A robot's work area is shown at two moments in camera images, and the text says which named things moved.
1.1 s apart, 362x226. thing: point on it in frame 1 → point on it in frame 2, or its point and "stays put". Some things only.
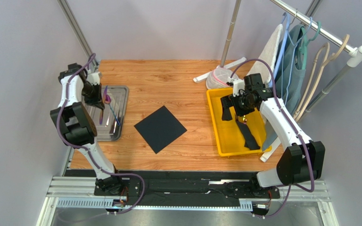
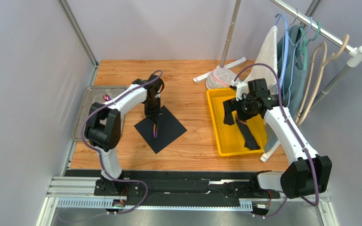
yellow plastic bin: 229,141 stays put
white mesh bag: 217,78 stays put
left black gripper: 98,98 → 154,115
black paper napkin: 160,128 stays put
